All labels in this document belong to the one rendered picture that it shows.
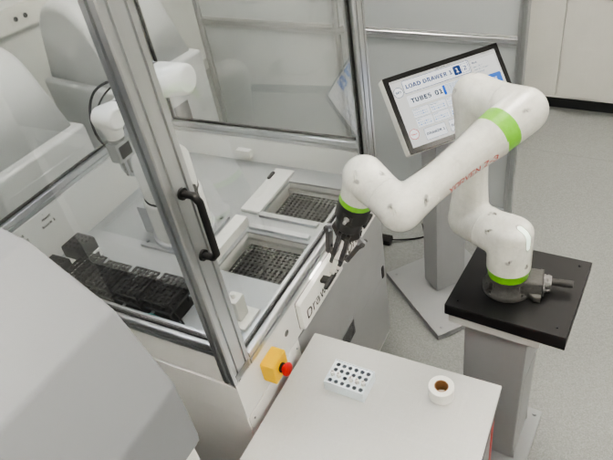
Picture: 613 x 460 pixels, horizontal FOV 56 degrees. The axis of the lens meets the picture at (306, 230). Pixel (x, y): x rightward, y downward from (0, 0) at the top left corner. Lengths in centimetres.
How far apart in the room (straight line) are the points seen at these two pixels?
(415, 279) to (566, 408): 93
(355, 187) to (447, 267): 155
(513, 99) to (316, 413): 98
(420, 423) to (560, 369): 123
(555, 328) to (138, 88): 131
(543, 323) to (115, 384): 132
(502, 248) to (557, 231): 170
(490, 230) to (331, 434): 74
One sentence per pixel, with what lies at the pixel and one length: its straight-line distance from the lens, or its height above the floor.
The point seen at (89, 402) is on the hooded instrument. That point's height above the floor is 158.
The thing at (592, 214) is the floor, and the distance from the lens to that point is 359.
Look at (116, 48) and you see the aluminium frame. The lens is 103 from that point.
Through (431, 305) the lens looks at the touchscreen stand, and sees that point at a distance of 290.
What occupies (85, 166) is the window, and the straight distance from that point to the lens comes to 129.
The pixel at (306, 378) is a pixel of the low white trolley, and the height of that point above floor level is 76.
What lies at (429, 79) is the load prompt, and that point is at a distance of 235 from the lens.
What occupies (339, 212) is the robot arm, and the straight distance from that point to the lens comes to 150.
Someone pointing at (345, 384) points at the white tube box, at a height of 80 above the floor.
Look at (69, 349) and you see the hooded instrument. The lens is 77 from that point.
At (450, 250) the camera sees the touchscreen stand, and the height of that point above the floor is 28.
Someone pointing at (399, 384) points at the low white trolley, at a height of 76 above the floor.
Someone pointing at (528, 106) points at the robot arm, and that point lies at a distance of 154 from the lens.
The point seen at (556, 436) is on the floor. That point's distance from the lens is 257.
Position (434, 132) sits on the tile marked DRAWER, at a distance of 230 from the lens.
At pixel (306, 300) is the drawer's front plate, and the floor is 91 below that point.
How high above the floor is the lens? 215
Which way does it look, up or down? 38 degrees down
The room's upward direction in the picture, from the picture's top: 11 degrees counter-clockwise
